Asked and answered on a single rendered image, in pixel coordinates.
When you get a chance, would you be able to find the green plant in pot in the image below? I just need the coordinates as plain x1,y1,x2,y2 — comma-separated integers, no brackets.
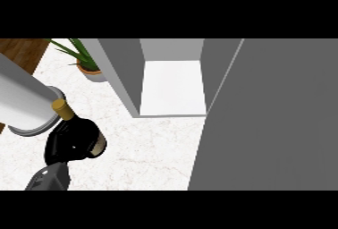
44,38,107,83

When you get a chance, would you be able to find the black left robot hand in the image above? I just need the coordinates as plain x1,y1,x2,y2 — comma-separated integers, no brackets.
42,120,94,166

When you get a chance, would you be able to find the black wine bottle gold cap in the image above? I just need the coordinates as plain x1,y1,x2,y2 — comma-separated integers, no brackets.
49,98,107,159

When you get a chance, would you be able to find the grey open cabinet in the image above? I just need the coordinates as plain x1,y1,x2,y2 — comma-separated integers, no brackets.
79,38,243,119

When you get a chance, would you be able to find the grey round holder base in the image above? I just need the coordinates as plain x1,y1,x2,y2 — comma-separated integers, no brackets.
5,85,67,138

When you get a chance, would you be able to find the white paper towel roll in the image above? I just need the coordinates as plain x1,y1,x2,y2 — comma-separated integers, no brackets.
0,53,58,131

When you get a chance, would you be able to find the dark grey cabinet door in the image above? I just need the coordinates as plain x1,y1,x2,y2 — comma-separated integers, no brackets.
187,38,338,191

